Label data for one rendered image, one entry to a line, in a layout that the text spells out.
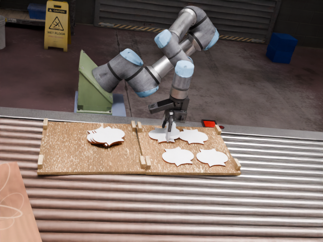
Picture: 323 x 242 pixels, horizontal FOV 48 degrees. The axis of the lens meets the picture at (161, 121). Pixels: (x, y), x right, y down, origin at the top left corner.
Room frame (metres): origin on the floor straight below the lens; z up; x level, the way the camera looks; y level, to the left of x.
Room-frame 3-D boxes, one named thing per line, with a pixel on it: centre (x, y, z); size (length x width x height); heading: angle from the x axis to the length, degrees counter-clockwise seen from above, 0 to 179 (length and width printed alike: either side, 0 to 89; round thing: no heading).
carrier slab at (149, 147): (1.35, -0.13, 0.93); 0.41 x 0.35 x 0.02; 106
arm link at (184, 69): (1.41, -0.05, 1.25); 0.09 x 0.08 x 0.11; 178
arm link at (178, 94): (1.41, -0.05, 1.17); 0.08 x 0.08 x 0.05
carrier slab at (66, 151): (1.24, 0.27, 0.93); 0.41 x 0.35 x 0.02; 107
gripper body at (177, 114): (1.41, -0.06, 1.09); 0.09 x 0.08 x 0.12; 105
